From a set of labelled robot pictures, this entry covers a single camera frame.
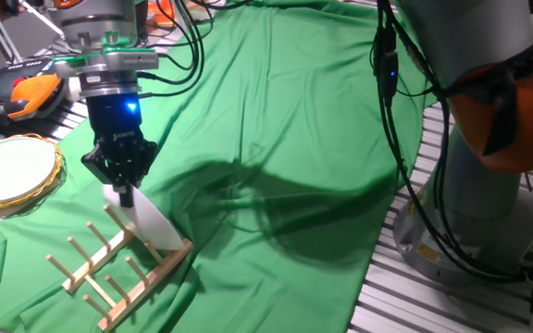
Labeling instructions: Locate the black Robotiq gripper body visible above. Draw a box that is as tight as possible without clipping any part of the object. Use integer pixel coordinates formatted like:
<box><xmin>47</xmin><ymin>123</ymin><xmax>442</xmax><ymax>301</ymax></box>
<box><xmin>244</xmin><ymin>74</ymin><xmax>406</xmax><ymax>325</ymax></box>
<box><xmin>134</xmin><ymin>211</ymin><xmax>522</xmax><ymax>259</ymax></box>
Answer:
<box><xmin>84</xmin><ymin>92</ymin><xmax>148</xmax><ymax>150</ymax></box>

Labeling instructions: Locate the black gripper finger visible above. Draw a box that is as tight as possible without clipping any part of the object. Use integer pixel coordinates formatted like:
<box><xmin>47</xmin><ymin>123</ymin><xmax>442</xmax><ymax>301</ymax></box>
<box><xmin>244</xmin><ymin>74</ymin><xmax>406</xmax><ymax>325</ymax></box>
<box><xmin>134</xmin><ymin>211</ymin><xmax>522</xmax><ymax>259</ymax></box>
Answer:
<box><xmin>118</xmin><ymin>138</ymin><xmax>158</xmax><ymax>208</ymax></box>
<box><xmin>81</xmin><ymin>142</ymin><xmax>127</xmax><ymax>188</ymax></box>

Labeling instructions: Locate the white round dish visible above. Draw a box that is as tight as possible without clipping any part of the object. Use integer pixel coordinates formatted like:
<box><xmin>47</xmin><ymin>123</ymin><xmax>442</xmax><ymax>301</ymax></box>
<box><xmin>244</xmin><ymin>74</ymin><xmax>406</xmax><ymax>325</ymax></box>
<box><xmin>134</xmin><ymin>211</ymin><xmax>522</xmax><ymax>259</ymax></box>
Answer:
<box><xmin>103</xmin><ymin>183</ymin><xmax>185</xmax><ymax>251</ymax></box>

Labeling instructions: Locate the wooden peg dish rack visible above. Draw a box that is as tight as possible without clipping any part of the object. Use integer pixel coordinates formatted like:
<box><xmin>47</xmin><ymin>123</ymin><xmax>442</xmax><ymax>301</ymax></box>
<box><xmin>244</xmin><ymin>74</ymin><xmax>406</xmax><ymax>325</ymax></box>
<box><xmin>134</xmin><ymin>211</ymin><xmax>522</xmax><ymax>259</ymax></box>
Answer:
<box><xmin>45</xmin><ymin>203</ymin><xmax>194</xmax><ymax>333</ymax></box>

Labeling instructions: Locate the person's bare hand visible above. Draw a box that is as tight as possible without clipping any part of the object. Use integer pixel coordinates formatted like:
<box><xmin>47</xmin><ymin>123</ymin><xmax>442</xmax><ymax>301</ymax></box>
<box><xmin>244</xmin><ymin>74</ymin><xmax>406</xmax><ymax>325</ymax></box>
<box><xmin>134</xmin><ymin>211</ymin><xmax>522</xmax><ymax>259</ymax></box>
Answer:
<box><xmin>0</xmin><ymin>0</ymin><xmax>25</xmax><ymax>16</ymax></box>

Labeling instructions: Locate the orange black teach pendant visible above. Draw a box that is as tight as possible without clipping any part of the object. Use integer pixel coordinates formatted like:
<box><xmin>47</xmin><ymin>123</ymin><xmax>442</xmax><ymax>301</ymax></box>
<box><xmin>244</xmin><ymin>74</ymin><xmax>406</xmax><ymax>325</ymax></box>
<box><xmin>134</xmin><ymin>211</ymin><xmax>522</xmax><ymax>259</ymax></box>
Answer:
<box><xmin>0</xmin><ymin>57</ymin><xmax>68</xmax><ymax>129</ymax></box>

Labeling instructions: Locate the white plate with gold rim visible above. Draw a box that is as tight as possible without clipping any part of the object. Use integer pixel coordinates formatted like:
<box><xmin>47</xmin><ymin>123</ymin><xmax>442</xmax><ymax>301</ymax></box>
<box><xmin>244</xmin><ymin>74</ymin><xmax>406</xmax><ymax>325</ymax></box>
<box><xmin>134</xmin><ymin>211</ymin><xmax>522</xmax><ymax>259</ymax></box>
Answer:
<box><xmin>0</xmin><ymin>133</ymin><xmax>64</xmax><ymax>209</ymax></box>

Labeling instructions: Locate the orange plastic object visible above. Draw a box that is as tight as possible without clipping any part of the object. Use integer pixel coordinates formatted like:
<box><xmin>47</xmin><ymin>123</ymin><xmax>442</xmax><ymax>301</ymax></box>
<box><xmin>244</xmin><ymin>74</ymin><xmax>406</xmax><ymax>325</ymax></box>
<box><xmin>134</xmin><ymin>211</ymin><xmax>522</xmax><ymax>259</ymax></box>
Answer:
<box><xmin>147</xmin><ymin>0</ymin><xmax>179</xmax><ymax>29</ymax></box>

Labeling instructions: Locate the green cloth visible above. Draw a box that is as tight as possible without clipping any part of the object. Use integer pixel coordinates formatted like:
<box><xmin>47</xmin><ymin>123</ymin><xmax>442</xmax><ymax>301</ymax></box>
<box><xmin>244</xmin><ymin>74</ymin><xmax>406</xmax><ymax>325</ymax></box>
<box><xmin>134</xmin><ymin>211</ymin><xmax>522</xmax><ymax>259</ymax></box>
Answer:
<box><xmin>0</xmin><ymin>0</ymin><xmax>439</xmax><ymax>333</ymax></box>

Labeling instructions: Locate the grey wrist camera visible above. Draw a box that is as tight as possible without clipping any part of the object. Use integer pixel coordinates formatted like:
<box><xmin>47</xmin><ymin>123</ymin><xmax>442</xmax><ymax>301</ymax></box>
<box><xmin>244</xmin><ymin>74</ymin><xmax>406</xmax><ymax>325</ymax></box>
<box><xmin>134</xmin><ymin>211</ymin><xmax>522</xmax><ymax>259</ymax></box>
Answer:
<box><xmin>104</xmin><ymin>50</ymin><xmax>160</xmax><ymax>71</ymax></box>

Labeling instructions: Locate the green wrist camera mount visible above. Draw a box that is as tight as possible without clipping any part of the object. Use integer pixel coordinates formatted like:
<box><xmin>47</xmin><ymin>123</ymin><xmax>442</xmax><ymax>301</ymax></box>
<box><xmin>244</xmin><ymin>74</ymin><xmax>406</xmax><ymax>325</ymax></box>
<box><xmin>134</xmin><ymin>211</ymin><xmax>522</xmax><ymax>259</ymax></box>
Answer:
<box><xmin>52</xmin><ymin>44</ymin><xmax>156</xmax><ymax>65</ymax></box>

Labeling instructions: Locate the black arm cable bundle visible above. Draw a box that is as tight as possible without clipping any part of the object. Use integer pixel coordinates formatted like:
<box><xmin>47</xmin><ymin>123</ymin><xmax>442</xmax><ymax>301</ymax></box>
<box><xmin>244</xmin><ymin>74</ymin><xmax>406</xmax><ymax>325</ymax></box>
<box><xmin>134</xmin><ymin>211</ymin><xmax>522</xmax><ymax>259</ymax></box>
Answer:
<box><xmin>134</xmin><ymin>0</ymin><xmax>533</xmax><ymax>284</ymax></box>

